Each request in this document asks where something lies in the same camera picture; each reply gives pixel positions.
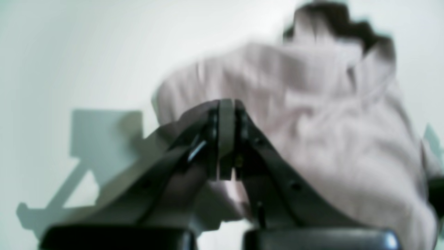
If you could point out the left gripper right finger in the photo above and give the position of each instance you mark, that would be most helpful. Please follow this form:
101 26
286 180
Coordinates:
288 213

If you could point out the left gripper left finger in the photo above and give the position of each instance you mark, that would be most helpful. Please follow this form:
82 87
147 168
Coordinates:
154 212

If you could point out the mauve pink T-shirt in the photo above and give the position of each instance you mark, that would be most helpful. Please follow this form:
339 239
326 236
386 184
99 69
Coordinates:
329 102

